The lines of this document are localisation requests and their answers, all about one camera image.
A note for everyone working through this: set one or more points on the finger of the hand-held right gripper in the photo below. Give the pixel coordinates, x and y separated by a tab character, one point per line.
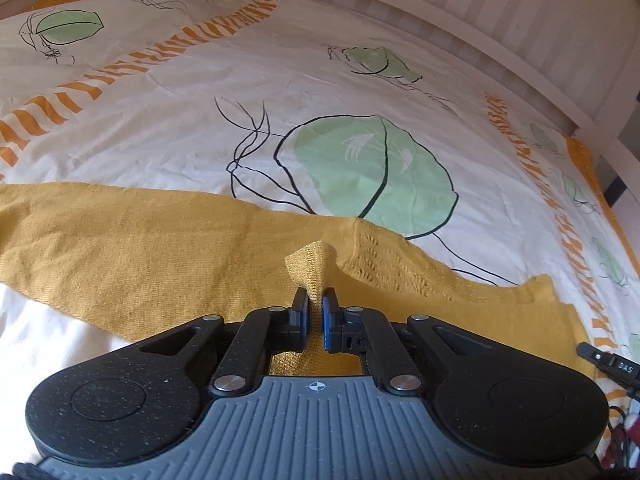
612	366

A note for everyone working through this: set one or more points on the white slatted bed frame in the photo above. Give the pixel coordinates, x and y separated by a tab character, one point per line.
505	15

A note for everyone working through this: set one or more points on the leaf print duvet cover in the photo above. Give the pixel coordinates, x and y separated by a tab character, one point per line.
210	105

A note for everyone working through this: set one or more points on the mustard yellow knit sweater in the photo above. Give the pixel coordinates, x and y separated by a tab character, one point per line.
165	255

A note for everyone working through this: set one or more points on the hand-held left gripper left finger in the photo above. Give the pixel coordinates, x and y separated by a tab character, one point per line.
300	321

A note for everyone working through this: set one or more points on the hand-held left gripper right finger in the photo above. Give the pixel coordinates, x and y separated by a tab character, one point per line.
327	322

